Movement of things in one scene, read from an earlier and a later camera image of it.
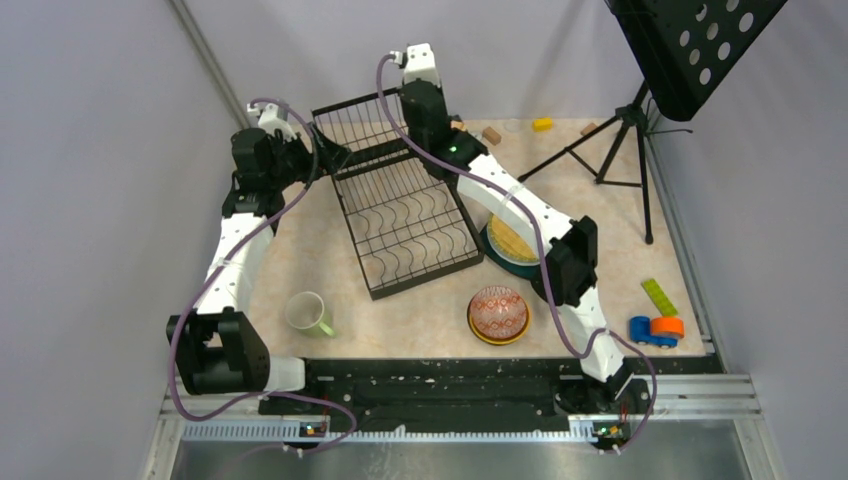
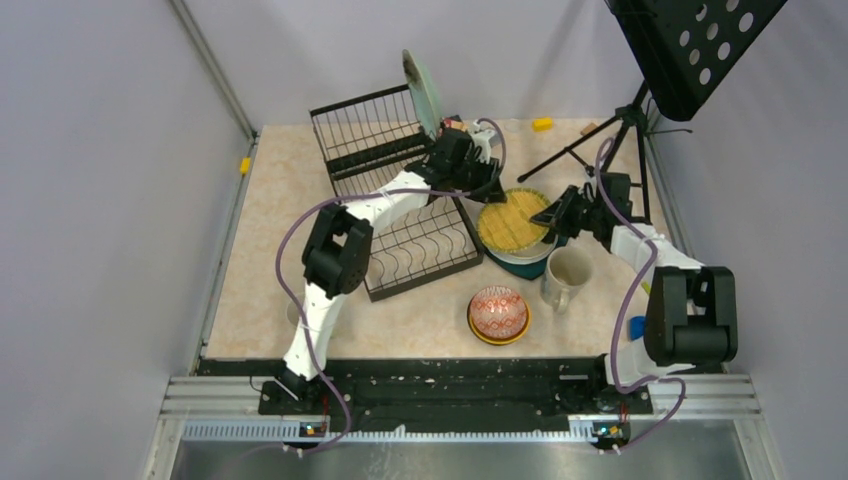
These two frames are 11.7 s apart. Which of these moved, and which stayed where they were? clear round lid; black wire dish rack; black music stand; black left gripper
Moved: black left gripper
Stayed: black music stand; black wire dish rack; clear round lid
